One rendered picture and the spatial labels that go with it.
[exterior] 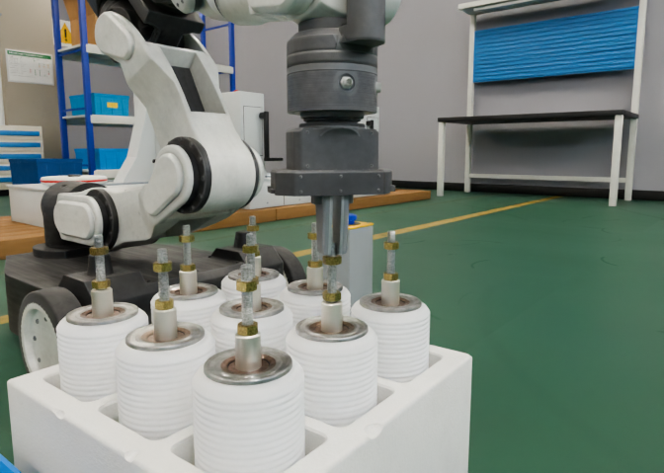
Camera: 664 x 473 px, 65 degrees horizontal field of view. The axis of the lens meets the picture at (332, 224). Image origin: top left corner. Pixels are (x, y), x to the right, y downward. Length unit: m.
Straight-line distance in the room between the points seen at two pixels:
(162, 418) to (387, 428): 0.21
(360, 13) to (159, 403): 0.39
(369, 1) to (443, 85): 5.67
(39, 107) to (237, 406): 6.71
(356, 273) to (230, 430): 0.47
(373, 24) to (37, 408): 0.51
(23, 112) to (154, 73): 5.96
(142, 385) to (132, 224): 0.70
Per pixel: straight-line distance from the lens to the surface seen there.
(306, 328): 0.55
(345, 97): 0.48
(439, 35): 6.26
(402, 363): 0.62
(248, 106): 3.34
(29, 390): 0.67
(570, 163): 5.59
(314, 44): 0.49
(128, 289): 1.02
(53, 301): 0.98
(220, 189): 0.97
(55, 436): 0.63
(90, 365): 0.63
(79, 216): 1.29
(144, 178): 3.02
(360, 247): 0.86
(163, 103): 1.07
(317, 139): 0.49
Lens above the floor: 0.43
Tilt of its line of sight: 8 degrees down
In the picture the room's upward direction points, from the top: straight up
